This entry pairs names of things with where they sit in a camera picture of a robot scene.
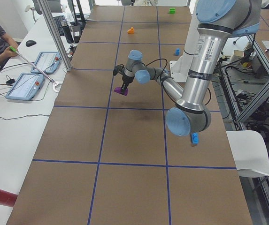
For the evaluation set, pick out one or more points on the black water bottle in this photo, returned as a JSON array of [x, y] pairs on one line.
[[67, 32]]

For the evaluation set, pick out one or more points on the white chair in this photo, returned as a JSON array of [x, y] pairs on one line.
[[250, 153]]

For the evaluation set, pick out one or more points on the blue teach pendant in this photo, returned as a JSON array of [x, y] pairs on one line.
[[26, 87], [48, 61]]

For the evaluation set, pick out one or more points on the long blue four-stud brick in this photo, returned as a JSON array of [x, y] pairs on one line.
[[195, 138]]

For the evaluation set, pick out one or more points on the blue teach pendant near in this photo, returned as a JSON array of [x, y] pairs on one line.
[[26, 87]]

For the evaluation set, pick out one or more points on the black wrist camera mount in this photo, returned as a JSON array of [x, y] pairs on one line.
[[118, 69]]

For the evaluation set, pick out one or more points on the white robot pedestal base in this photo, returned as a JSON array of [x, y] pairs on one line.
[[179, 69]]

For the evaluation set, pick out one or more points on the black computer mouse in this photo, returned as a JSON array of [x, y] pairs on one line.
[[30, 43]]

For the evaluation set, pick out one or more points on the green two-stud block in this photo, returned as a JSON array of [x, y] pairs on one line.
[[172, 10]]

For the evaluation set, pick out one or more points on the black keyboard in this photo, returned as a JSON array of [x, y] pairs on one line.
[[57, 21]]

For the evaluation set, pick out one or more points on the aluminium frame post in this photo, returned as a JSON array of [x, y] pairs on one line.
[[46, 12]]

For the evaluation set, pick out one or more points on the blue teach pendant far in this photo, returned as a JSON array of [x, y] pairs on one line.
[[48, 61]]

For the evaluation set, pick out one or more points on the purple trapezoid block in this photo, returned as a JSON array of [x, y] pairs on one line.
[[121, 91]]

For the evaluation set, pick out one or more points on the green handled reacher stick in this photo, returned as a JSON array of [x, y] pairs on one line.
[[55, 83]]

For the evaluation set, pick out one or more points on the small blue block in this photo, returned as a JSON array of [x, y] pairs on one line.
[[177, 52]]

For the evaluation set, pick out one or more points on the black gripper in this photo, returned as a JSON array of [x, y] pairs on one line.
[[126, 79]]

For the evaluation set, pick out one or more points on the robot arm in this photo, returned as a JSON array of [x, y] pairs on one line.
[[218, 21]]

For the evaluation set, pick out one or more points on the orange trapezoid block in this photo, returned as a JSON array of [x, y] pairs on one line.
[[131, 30]]

